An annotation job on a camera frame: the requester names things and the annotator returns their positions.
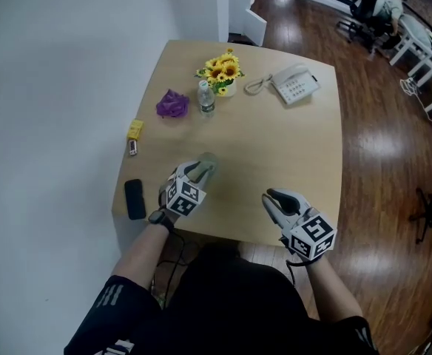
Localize person's right forearm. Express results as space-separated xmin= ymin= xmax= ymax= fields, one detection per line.
xmin=304 ymin=257 xmax=364 ymax=324

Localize white office desk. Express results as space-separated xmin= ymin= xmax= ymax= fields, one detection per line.
xmin=388 ymin=12 xmax=432 ymax=115

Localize person's black shirt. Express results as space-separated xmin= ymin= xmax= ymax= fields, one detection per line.
xmin=63 ymin=242 xmax=380 ymax=355

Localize crumpled purple cloth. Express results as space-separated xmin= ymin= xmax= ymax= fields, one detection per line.
xmin=155 ymin=88 xmax=190 ymax=120

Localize white water dispenser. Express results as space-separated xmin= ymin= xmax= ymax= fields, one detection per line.
xmin=243 ymin=0 xmax=269 ymax=48

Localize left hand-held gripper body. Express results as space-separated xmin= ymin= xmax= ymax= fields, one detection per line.
xmin=158 ymin=161 xmax=207 ymax=220

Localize small yellow box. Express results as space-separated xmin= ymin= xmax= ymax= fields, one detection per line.
xmin=126 ymin=119 xmax=146 ymax=141

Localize person's left forearm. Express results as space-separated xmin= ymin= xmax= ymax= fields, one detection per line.
xmin=110 ymin=218 xmax=175 ymax=306

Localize white floor cables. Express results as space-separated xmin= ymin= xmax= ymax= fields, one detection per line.
xmin=399 ymin=77 xmax=432 ymax=141

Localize clear plastic water bottle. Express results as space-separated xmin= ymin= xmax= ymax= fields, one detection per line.
xmin=196 ymin=79 xmax=216 ymax=118

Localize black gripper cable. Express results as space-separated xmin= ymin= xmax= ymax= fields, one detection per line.
xmin=285 ymin=257 xmax=306 ymax=292
xmin=155 ymin=228 xmax=188 ymax=307

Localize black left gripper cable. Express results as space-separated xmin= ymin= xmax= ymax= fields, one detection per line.
xmin=155 ymin=228 xmax=188 ymax=307

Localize sunflower bouquet in white vase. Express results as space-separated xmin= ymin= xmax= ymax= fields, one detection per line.
xmin=194 ymin=47 xmax=246 ymax=98

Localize black smartwatch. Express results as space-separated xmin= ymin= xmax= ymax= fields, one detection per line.
xmin=148 ymin=210 xmax=175 ymax=231

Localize clear glass cup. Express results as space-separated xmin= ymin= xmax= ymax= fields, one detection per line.
xmin=196 ymin=151 xmax=220 ymax=186

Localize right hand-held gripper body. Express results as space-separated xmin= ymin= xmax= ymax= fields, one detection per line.
xmin=280 ymin=206 xmax=339 ymax=264

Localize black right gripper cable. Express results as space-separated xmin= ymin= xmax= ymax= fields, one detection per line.
xmin=285 ymin=257 xmax=306 ymax=292

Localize white desk telephone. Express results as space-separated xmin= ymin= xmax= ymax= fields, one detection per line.
xmin=243 ymin=63 xmax=321 ymax=106

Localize black smartphone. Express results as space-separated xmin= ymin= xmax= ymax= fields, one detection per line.
xmin=124 ymin=178 xmax=147 ymax=221

